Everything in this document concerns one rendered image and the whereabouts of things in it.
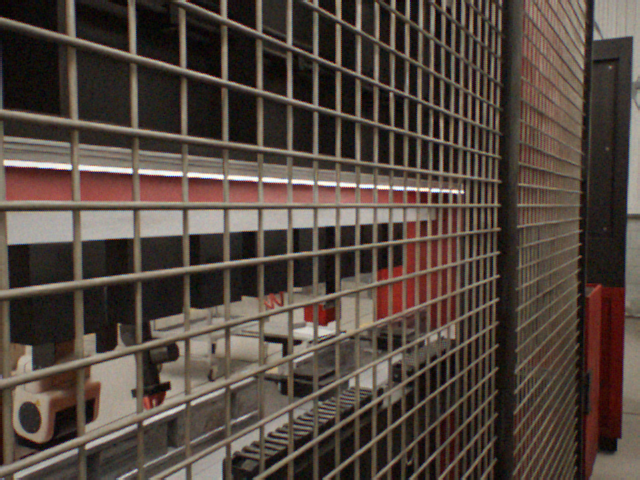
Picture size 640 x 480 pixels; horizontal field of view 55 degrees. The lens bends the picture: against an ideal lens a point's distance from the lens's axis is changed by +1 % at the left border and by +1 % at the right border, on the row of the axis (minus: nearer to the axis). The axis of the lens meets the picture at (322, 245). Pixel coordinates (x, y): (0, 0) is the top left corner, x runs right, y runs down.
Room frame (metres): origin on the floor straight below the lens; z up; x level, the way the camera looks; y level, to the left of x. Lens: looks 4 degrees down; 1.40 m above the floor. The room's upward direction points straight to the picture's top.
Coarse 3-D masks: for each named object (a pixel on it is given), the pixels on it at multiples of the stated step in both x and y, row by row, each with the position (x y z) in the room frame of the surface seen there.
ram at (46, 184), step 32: (32, 192) 0.98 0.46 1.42; (64, 192) 1.03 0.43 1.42; (96, 192) 1.09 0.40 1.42; (128, 192) 1.15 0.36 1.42; (160, 192) 1.22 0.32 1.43; (192, 192) 1.30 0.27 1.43; (256, 192) 1.50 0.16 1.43; (320, 192) 1.77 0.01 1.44; (352, 192) 1.94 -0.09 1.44; (384, 192) 2.15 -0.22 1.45; (32, 224) 0.98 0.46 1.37; (64, 224) 1.03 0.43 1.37; (96, 224) 1.08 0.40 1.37; (128, 224) 1.15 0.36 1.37; (160, 224) 1.22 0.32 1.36; (192, 224) 1.30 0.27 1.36; (256, 224) 1.50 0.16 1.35; (320, 224) 1.77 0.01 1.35; (352, 224) 1.94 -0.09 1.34
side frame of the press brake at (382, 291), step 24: (528, 0) 2.44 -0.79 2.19; (528, 24) 2.44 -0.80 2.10; (528, 48) 2.44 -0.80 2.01; (552, 96) 2.39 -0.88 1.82; (576, 120) 2.35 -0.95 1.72; (528, 168) 2.43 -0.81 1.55; (552, 168) 2.39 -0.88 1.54; (456, 192) 2.57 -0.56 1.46; (528, 192) 2.43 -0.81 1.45; (456, 216) 2.57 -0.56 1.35; (432, 240) 2.63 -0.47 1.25; (408, 264) 2.68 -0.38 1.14; (432, 264) 2.63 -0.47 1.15; (384, 288) 2.74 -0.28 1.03; (408, 288) 2.68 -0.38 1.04; (432, 288) 2.62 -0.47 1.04; (552, 288) 2.38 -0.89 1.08; (384, 312) 2.74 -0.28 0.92; (432, 312) 2.62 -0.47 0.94; (552, 336) 2.38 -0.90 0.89; (528, 408) 2.42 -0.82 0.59
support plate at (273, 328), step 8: (248, 328) 1.98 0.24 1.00; (256, 328) 1.98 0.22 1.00; (264, 328) 1.99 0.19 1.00; (272, 328) 1.98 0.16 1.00; (280, 328) 1.98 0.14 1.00; (320, 328) 1.99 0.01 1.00; (328, 328) 1.98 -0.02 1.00; (280, 336) 1.89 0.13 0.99; (296, 336) 1.86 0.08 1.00; (304, 336) 1.86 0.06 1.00; (312, 336) 1.85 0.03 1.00
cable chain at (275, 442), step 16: (352, 400) 1.13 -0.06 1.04; (368, 400) 1.15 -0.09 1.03; (304, 416) 1.04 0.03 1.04; (320, 416) 1.04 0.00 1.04; (272, 432) 0.96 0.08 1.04; (304, 432) 0.99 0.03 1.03; (320, 432) 0.99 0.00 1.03; (256, 448) 0.92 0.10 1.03; (272, 448) 0.90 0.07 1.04; (224, 464) 0.86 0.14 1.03; (240, 464) 0.87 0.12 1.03; (256, 464) 0.84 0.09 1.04; (272, 464) 0.87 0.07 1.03
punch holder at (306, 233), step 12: (300, 228) 1.67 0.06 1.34; (312, 228) 1.73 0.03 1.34; (324, 228) 1.79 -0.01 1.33; (300, 240) 1.67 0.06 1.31; (312, 240) 1.73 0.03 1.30; (324, 240) 1.79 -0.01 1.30; (300, 252) 1.67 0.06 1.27; (300, 264) 1.67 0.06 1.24; (312, 264) 1.73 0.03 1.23; (324, 264) 1.79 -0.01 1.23; (300, 276) 1.67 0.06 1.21; (312, 276) 1.73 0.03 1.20; (324, 276) 1.79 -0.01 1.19
